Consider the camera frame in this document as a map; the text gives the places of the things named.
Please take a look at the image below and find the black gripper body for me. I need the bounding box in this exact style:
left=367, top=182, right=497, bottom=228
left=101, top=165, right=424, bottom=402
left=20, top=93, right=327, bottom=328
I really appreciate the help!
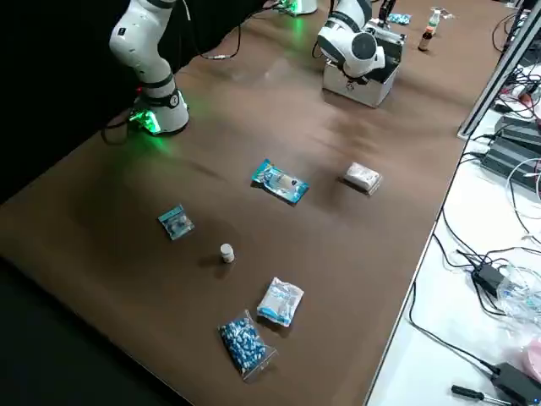
left=379, top=0, right=398, bottom=25

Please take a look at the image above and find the silver aluminium medical case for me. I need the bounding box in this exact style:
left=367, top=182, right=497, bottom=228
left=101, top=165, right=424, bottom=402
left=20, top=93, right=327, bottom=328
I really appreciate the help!
left=321, top=25, right=407, bottom=109

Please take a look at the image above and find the white gauze packet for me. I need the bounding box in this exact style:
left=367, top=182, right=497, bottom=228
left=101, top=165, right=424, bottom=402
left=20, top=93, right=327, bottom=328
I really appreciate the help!
left=341, top=162, right=384, bottom=196

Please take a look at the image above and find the blue cotton swab packet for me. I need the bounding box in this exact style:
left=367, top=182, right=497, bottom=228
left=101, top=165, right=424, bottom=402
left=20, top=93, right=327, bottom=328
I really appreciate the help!
left=250, top=158, right=310, bottom=207

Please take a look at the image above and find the brown bottle orange cap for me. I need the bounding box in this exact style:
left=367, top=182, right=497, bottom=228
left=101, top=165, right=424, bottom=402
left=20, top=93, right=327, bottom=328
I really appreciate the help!
left=418, top=25, right=435, bottom=52

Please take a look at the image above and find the small black power adapter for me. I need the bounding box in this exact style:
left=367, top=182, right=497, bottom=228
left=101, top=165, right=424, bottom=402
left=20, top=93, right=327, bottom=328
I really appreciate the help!
left=472, top=265, right=506, bottom=293

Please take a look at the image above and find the small teal packet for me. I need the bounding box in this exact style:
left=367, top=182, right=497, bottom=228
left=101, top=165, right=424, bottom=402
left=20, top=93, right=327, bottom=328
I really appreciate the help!
left=157, top=205, right=196, bottom=241

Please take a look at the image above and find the white blue soft packet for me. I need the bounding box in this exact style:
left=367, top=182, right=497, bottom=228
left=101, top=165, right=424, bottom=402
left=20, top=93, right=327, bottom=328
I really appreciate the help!
left=256, top=277, right=305, bottom=328

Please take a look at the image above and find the clear plastic bag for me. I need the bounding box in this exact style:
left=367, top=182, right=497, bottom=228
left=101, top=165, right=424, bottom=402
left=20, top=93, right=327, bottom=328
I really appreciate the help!
left=496, top=264, right=541, bottom=329

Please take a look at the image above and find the pink round object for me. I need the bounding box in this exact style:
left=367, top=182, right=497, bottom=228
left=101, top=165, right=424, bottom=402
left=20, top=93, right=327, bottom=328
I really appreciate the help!
left=522, top=337, right=541, bottom=381

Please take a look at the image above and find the black power brick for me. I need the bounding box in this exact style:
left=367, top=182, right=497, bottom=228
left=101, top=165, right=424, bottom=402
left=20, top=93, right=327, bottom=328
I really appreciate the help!
left=492, top=362, right=541, bottom=406

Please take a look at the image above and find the aluminium frame post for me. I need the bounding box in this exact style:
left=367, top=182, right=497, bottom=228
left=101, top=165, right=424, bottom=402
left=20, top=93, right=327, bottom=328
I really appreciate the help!
left=456, top=10, right=541, bottom=140

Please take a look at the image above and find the black cable silver connector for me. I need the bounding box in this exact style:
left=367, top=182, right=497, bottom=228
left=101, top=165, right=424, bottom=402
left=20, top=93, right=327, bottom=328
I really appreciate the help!
left=181, top=0, right=274, bottom=60

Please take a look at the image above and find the long black desk cable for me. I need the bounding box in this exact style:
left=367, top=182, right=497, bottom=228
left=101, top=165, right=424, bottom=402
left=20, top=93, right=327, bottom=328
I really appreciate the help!
left=407, top=281, right=502, bottom=377

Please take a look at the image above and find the black base cable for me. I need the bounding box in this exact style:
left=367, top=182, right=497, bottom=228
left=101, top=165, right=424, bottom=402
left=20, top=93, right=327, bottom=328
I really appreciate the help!
left=100, top=116, right=143, bottom=145

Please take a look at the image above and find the black handled screwdriver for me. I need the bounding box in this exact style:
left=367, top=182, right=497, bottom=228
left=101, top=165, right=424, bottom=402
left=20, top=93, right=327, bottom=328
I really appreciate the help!
left=451, top=383, right=515, bottom=406

